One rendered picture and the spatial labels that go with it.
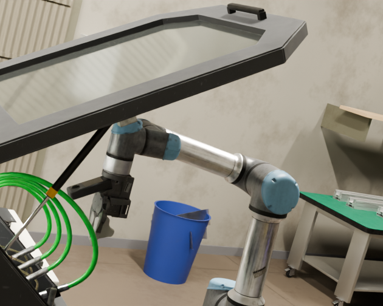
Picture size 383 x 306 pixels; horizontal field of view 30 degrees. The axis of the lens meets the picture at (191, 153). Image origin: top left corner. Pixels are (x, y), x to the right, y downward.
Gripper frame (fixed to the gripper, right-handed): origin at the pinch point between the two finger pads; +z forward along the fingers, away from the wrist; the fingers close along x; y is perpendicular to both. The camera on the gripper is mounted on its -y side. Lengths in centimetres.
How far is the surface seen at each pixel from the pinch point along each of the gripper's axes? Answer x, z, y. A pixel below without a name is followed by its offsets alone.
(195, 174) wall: 352, 55, 223
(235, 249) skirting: 357, 120, 287
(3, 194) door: 332, 89, 62
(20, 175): -7.0, -17.3, -24.9
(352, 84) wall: 366, -51, 367
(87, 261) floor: 309, 125, 129
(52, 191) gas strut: -33.0, -21.7, -24.8
